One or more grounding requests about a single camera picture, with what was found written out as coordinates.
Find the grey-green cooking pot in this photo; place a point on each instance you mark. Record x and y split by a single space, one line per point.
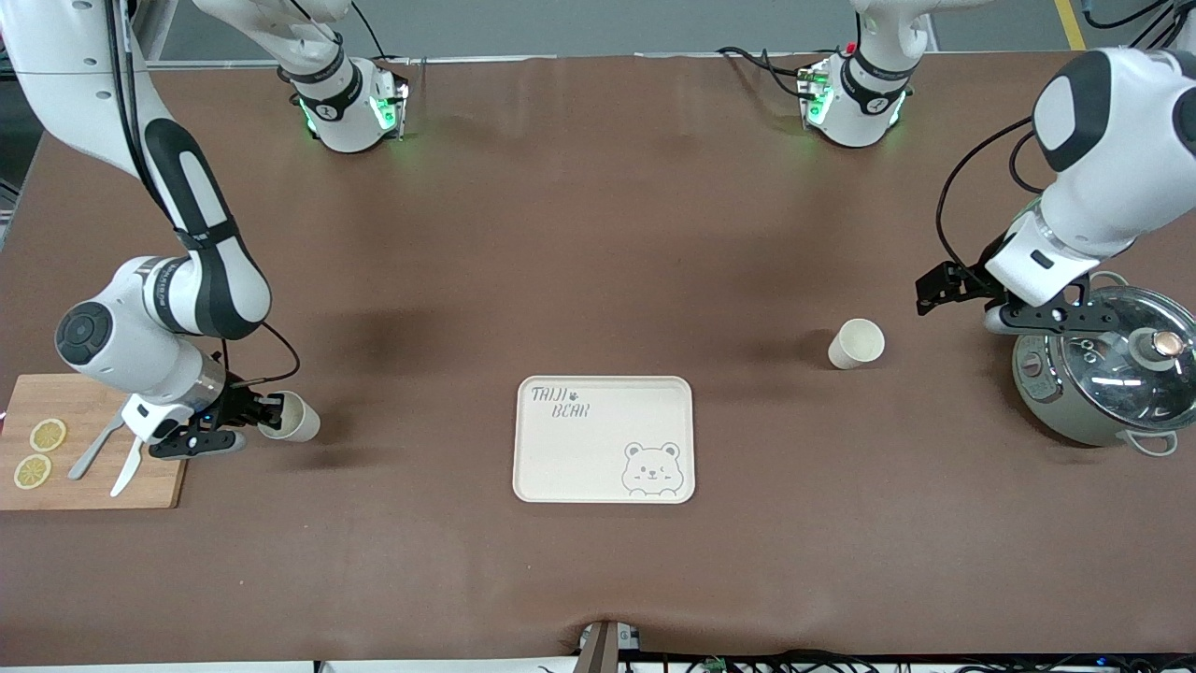
1046 393

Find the table edge clamp bracket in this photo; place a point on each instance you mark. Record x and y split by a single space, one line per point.
603 650

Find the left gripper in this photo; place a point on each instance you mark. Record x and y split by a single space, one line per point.
964 280

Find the grey plastic knife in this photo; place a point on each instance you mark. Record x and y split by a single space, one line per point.
89 458

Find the yellow lemon slice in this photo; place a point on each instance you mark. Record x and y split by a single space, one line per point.
33 472
49 435

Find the aluminium frame profile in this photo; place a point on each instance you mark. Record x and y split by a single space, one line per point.
187 64

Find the cream tray with bear print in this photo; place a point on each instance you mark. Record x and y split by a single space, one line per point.
579 449

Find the yellow floor tape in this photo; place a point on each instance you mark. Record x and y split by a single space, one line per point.
1073 23

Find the white plastic knife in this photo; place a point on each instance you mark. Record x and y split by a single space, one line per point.
126 475

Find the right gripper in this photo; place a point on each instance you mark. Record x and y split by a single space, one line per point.
235 404

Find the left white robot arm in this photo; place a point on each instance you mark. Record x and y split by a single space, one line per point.
1121 168

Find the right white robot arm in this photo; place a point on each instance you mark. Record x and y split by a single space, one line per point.
140 346

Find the brown table mat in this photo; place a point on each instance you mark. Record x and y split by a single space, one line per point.
598 234

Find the glass pot lid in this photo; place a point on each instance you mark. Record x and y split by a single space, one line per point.
1112 374

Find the wooden cutting board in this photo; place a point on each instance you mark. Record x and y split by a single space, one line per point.
56 402

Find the white plastic cup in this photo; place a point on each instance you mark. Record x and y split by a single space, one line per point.
297 421
858 344

